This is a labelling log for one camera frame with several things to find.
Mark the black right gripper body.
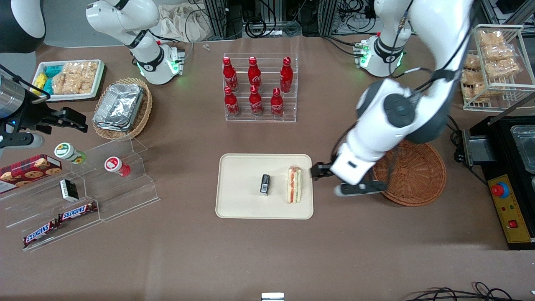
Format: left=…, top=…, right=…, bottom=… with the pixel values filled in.
left=19, top=100, right=64, bottom=135

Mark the plastic-wrapped sandwich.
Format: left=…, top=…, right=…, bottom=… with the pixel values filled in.
left=285, top=166, right=303, bottom=204

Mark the white rectangular snack tray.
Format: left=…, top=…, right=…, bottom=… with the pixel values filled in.
left=35, top=59, right=106, bottom=102

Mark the round brown wicker basket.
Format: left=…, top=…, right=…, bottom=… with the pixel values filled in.
left=371, top=140, right=447, bottom=207

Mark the light woven basket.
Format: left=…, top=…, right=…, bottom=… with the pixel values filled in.
left=92, top=77, right=153, bottom=141

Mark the beige plastic serving tray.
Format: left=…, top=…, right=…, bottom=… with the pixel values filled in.
left=215, top=153, right=314, bottom=220

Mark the jar with green lid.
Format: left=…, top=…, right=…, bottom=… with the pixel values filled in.
left=54, top=143, right=87, bottom=165

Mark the bag of rice crackers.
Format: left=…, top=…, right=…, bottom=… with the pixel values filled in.
left=51, top=61, right=99, bottom=95

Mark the stack of foil trays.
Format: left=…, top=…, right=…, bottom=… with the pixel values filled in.
left=93, top=83, right=145, bottom=132

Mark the teal snack packet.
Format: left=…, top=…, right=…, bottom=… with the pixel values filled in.
left=44, top=64, right=64, bottom=96

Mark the red cookie box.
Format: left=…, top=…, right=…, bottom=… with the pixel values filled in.
left=0, top=153, right=63, bottom=194

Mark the jar with red lid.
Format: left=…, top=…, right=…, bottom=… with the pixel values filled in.
left=104, top=156, right=131, bottom=177

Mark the small black white box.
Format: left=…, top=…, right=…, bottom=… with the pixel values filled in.
left=59, top=179, right=79, bottom=202

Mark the red cola bottle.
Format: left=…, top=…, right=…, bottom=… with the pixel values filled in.
left=247, top=56, right=262, bottom=89
left=222, top=56, right=239, bottom=93
left=249, top=85, right=264, bottom=117
left=280, top=56, right=294, bottom=94
left=270, top=87, right=285, bottom=118
left=224, top=86, right=241, bottom=118

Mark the clear acrylic step shelf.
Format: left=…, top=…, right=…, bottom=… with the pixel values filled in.
left=0, top=137, right=161, bottom=252

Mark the Snickers chocolate bar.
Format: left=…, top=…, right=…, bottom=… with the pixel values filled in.
left=23, top=220, right=59, bottom=247
left=57, top=202, right=98, bottom=222

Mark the clear acrylic bottle rack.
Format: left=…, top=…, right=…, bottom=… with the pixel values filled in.
left=222, top=53, right=300, bottom=123

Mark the beige cloth bag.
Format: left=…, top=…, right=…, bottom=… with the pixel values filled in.
left=156, top=3, right=210, bottom=43

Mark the black appliance with grey box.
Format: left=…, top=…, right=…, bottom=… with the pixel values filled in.
left=462, top=115, right=535, bottom=251

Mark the yellow control panel box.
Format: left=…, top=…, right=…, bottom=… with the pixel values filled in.
left=487, top=174, right=534, bottom=244

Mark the clear plastic container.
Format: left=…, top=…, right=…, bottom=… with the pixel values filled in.
left=510, top=124, right=535, bottom=174

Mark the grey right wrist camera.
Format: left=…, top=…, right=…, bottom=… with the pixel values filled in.
left=0, top=133, right=45, bottom=150

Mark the black appliance power cable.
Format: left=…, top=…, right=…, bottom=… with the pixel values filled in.
left=447, top=115, right=489, bottom=187

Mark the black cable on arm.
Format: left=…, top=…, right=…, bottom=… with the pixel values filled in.
left=393, top=0, right=415, bottom=56

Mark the aluminium frame post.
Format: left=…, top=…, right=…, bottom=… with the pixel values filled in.
left=203, top=0, right=244, bottom=41
left=319, top=0, right=340, bottom=36

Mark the coiled black cable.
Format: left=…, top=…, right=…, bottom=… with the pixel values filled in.
left=244, top=16, right=269, bottom=39

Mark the black cables bundle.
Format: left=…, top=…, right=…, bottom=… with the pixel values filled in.
left=405, top=282, right=515, bottom=301

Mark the white wire rack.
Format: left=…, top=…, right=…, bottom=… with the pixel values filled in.
left=459, top=24, right=535, bottom=113

